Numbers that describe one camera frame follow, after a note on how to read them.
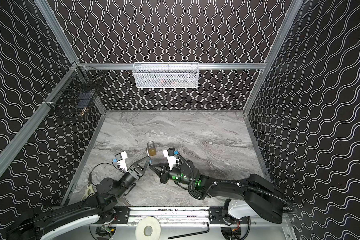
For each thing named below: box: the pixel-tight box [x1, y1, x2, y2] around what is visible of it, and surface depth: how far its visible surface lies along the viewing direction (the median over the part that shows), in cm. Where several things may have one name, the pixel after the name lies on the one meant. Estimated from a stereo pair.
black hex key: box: [168, 222, 210, 240], surface depth 72 cm
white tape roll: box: [135, 216, 162, 240], surface depth 72 cm
